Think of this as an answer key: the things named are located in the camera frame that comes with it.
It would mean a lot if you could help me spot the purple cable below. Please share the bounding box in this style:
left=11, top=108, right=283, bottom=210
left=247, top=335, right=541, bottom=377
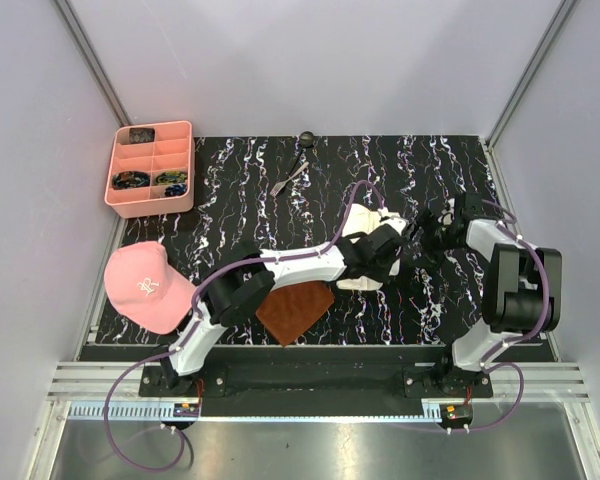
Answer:
left=102, top=179, right=389, bottom=471
left=394, top=199, right=551, bottom=434

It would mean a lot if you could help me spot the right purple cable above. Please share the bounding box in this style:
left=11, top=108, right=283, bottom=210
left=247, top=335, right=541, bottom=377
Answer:
left=394, top=199, right=551, bottom=434

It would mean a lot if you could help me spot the pink baseball cap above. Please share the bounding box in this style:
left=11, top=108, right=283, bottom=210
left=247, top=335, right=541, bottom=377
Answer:
left=104, top=241, right=196, bottom=335

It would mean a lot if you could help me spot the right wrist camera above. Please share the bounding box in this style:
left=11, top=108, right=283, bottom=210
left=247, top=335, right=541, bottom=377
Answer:
left=447, top=193, right=482, bottom=221

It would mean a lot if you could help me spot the white cloth napkin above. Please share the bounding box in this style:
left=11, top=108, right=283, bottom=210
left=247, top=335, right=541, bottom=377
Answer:
left=336, top=203, right=387, bottom=291

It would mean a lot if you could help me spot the brown folded cloth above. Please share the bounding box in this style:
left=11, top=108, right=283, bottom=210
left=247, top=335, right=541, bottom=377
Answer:
left=256, top=281, right=334, bottom=346

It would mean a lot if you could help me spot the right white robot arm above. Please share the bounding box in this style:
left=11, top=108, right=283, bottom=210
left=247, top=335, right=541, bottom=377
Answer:
left=414, top=194, right=562, bottom=397

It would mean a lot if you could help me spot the black marble patterned mat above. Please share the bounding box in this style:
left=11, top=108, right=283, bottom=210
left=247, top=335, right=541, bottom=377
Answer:
left=118, top=135, right=497, bottom=346

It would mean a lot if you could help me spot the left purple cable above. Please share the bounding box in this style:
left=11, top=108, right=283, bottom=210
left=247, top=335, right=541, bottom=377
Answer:
left=102, top=179, right=389, bottom=471

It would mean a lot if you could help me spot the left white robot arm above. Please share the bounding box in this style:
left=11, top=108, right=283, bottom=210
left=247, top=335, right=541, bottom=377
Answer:
left=160, top=217, right=408, bottom=396

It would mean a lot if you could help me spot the pink divided organizer tray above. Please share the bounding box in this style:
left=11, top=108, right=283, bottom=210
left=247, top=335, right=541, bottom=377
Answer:
left=104, top=120, right=195, bottom=219

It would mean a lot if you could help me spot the black spoon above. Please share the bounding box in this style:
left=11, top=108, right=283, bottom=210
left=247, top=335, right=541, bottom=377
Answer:
left=287, top=131, right=315, bottom=176

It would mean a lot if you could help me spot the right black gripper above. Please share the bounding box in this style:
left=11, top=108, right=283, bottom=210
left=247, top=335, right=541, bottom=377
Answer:
left=402, top=207, right=462, bottom=272

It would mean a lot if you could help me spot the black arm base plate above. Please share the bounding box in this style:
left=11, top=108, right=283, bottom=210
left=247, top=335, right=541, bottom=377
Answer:
left=139, top=345, right=493, bottom=420

